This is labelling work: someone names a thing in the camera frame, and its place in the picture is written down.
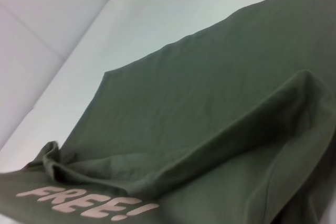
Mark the dark green shirt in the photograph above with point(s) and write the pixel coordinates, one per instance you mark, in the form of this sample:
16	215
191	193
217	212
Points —
210	116

